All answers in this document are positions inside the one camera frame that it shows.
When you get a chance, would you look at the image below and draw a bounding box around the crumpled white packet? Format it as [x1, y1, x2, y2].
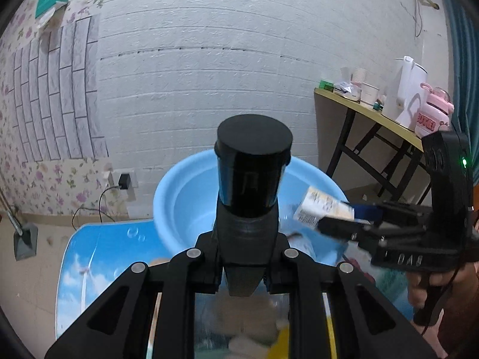
[334, 80, 362, 100]

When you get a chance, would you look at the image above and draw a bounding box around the person's right forearm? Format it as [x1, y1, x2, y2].
[438, 288, 479, 359]

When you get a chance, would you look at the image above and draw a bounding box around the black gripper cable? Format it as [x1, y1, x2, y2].
[419, 269, 459, 335]

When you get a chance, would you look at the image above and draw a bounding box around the black cylindrical bottle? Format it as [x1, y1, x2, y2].
[214, 114, 293, 298]

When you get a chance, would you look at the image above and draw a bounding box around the grey dustpan with metal handle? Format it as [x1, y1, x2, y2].
[0, 189, 39, 261]

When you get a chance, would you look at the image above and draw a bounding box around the yellow-green table with black legs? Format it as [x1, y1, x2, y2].
[313, 87, 450, 206]

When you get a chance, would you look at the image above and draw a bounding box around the light blue plastic basin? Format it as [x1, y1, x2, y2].
[153, 150, 348, 266]

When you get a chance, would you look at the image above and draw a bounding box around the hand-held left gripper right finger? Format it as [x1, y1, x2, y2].
[264, 232, 440, 359]

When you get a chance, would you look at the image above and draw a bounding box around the black adapter cable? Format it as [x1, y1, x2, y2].
[72, 187, 130, 230]

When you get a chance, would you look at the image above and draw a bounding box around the white paper cup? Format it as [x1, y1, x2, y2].
[360, 84, 380, 106]

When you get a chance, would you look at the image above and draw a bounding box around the pink cartoon bottle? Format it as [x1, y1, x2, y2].
[415, 82, 455, 139]

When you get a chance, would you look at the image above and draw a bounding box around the beige tissue packet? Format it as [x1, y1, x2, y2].
[292, 186, 355, 229]

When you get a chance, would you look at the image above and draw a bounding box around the clear packet of white strands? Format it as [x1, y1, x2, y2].
[284, 232, 319, 262]

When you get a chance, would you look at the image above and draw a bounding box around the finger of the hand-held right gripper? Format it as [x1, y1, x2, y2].
[317, 216, 386, 251]
[342, 200, 431, 229]

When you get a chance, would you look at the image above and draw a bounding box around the beige plush toy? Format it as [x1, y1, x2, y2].
[215, 295, 285, 348]

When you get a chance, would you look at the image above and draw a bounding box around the teal curtain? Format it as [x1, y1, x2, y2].
[445, 0, 479, 188]

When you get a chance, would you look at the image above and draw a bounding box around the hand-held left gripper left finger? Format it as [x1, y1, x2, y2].
[44, 232, 225, 359]

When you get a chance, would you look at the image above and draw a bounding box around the white electric kettle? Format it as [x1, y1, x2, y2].
[395, 55, 429, 131]

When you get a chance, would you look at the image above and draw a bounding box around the person's right hand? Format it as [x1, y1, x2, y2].
[407, 261, 479, 311]

